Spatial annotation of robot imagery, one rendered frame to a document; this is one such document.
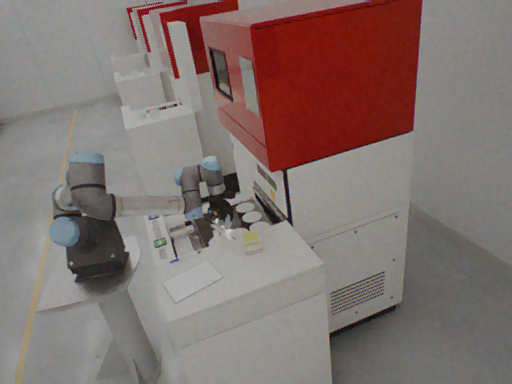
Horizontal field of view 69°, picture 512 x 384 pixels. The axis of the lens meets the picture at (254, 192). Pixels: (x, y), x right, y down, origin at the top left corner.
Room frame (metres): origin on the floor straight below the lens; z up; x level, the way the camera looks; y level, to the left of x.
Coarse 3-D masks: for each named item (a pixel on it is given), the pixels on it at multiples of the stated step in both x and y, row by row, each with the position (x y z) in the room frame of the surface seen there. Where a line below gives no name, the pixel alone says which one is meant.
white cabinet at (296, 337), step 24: (288, 312) 1.06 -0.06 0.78; (312, 312) 1.09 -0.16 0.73; (216, 336) 0.98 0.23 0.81; (240, 336) 1.00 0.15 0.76; (264, 336) 1.03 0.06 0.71; (288, 336) 1.05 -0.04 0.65; (312, 336) 1.08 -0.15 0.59; (192, 360) 0.95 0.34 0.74; (216, 360) 0.97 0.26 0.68; (240, 360) 0.99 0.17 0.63; (264, 360) 1.02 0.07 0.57; (288, 360) 1.05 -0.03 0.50; (312, 360) 1.08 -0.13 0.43
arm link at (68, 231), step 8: (56, 216) 1.40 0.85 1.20; (64, 216) 1.39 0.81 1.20; (72, 216) 1.40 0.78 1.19; (80, 216) 1.43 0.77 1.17; (56, 224) 1.36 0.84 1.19; (64, 224) 1.36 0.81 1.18; (72, 224) 1.36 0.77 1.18; (80, 224) 1.40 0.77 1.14; (56, 232) 1.34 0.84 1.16; (64, 232) 1.34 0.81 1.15; (72, 232) 1.34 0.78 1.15; (80, 232) 1.37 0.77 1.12; (88, 232) 1.44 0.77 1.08; (56, 240) 1.32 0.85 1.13; (64, 240) 1.32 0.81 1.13; (72, 240) 1.33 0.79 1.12; (80, 240) 1.37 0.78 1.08
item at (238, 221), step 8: (248, 200) 1.78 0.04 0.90; (256, 208) 1.69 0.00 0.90; (208, 216) 1.69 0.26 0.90; (240, 216) 1.64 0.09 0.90; (264, 216) 1.60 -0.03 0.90; (200, 224) 1.62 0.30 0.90; (208, 224) 1.61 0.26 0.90; (232, 224) 1.58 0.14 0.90; (240, 224) 1.56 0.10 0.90; (248, 224) 1.55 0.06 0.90; (200, 232) 1.55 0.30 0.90; (208, 232) 1.54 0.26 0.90; (208, 240) 1.47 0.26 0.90
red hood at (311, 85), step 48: (336, 0) 1.86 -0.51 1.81; (384, 0) 1.58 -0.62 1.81; (240, 48) 1.58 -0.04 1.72; (288, 48) 1.46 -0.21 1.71; (336, 48) 1.52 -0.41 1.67; (384, 48) 1.58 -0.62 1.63; (240, 96) 1.68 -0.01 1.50; (288, 96) 1.46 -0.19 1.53; (336, 96) 1.52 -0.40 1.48; (384, 96) 1.58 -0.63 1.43; (288, 144) 1.45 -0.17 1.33; (336, 144) 1.52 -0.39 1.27
